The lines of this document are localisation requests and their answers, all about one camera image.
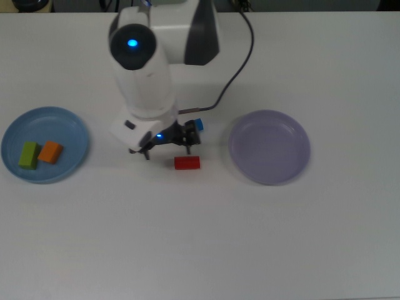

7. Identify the orange rectangular block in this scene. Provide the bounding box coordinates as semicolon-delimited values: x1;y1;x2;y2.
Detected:
37;140;64;165

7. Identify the green rectangular block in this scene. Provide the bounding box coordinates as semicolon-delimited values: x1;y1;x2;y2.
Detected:
17;141;42;171

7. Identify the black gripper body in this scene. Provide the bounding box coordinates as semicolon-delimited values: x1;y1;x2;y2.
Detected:
146;121;189;150

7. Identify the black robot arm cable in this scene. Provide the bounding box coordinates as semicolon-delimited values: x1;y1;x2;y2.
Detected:
177;9;256;114

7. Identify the blue plate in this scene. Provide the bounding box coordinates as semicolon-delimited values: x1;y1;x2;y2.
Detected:
0;106;91;185

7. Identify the red cylinder block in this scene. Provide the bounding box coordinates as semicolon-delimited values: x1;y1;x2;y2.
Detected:
174;155;201;171

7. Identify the purple plate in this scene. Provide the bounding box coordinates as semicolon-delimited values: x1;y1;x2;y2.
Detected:
227;109;312;186

